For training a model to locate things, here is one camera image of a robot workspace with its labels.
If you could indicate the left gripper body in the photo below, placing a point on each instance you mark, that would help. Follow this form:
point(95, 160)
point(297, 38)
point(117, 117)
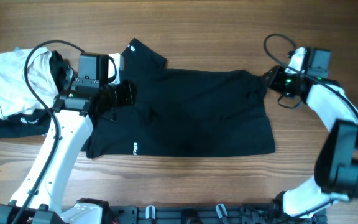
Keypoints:
point(122, 94)

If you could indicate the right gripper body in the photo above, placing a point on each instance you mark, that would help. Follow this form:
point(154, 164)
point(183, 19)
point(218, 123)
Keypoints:
point(284, 82)

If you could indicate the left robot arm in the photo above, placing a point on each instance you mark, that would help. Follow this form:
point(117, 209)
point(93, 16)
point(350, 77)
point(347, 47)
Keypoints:
point(39, 198)

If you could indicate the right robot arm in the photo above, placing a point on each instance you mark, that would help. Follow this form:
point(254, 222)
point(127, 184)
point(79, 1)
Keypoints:
point(335, 177)

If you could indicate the black folded printed t-shirt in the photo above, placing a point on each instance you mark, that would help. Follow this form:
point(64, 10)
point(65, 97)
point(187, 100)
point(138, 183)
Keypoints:
point(37, 123)

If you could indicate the white folded t-shirt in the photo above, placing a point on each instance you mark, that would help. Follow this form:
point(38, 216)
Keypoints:
point(15, 97)

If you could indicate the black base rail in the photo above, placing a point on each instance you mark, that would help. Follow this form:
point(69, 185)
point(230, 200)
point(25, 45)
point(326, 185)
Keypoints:
point(257, 213)

